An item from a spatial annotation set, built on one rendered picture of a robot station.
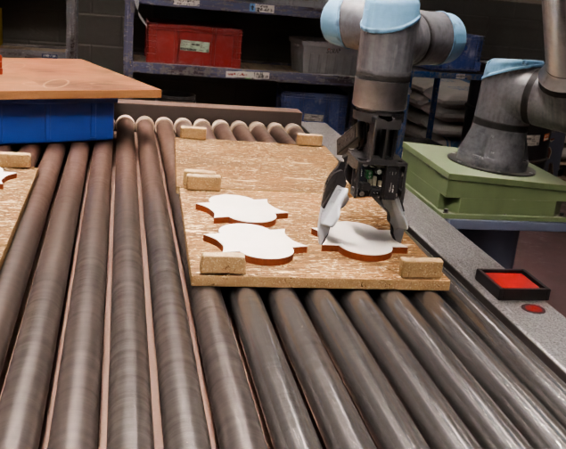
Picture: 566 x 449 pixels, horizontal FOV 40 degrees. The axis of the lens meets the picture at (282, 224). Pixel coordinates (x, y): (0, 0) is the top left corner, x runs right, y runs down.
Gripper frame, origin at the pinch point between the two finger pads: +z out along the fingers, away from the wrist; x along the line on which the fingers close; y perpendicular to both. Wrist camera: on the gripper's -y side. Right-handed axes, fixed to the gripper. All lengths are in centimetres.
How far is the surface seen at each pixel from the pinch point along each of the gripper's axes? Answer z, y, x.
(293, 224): 0.6, -8.4, -8.4
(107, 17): 9, -506, -62
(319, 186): 0.7, -31.6, 0.7
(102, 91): -9, -64, -41
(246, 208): -0.5, -12.5, -15.5
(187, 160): 1, -47, -23
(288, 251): -0.6, 7.3, -11.9
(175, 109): 1, -102, -24
